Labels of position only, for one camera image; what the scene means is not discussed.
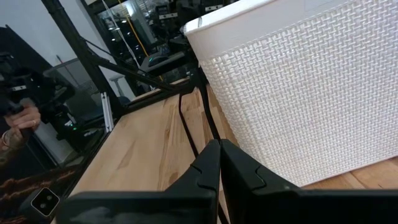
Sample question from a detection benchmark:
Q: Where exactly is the black side desk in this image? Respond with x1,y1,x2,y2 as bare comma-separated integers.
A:
138,51,187,75

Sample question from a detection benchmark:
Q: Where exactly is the black computer mouse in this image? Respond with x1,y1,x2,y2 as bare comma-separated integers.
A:
148,53,171,65

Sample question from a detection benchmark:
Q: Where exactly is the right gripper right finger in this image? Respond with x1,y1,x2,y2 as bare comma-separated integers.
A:
220,139,398,224

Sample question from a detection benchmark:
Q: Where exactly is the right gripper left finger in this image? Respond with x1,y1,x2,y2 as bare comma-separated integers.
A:
57,139,221,224

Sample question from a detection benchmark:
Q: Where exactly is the yellow cable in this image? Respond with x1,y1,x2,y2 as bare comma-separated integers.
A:
117,0,164,82

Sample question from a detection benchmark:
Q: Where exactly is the black rig frame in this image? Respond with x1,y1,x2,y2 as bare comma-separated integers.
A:
40,0,218,141

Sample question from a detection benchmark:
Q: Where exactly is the black teleoperation handle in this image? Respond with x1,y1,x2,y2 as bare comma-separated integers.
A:
0,51,77,144

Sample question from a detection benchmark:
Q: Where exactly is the black clothes hanger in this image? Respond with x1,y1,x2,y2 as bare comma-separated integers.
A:
178,83,230,224

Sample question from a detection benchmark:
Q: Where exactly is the large white laundry basket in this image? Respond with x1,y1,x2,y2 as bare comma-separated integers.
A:
182,0,398,188

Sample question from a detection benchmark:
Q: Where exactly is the black table-level camera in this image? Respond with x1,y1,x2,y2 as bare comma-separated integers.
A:
30,186,60,217

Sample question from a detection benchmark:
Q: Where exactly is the silver metal bracket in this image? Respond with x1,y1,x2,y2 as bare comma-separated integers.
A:
99,91,115,134

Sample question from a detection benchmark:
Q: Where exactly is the person's hand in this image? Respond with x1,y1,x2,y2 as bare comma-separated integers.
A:
3,98,42,133

